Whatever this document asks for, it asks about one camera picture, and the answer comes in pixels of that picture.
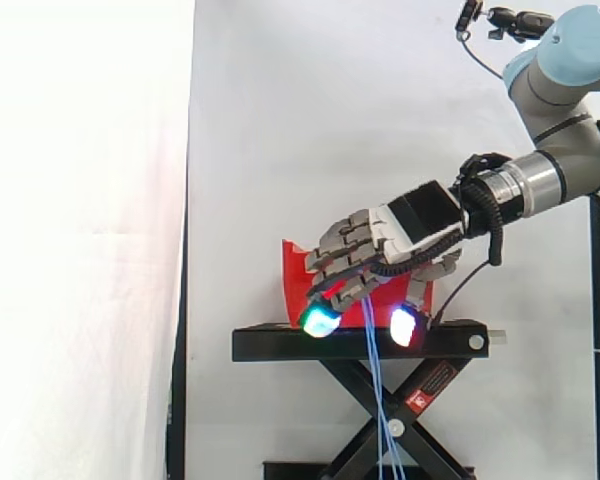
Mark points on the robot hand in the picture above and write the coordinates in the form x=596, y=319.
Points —
x=370, y=240

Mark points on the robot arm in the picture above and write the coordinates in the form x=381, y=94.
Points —
x=555, y=75

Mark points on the red bin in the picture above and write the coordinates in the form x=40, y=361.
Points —
x=294, y=280

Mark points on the black stand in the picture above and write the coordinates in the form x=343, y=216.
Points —
x=290, y=345

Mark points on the small black camera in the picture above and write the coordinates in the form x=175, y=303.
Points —
x=517, y=21

